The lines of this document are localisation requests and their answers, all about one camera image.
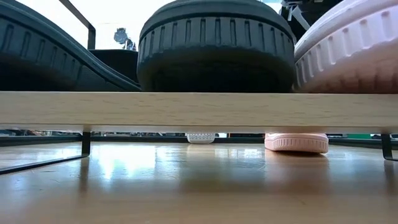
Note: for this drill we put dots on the pink rubber slide sandal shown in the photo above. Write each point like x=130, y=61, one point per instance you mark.
x=297, y=143
x=351, y=53

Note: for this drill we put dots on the black rubber slide sandal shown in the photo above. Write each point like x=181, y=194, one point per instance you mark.
x=37, y=56
x=214, y=46

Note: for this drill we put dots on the wooden shelf with black legs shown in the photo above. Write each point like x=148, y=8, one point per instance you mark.
x=199, y=109

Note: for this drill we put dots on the green background box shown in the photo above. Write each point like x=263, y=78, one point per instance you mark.
x=357, y=136

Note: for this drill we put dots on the white patterned plant pot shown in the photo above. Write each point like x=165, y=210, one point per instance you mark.
x=200, y=138

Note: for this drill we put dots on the small grey background object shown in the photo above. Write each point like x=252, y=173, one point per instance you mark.
x=121, y=35

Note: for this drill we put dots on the black table frame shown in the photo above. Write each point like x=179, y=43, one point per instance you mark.
x=140, y=139

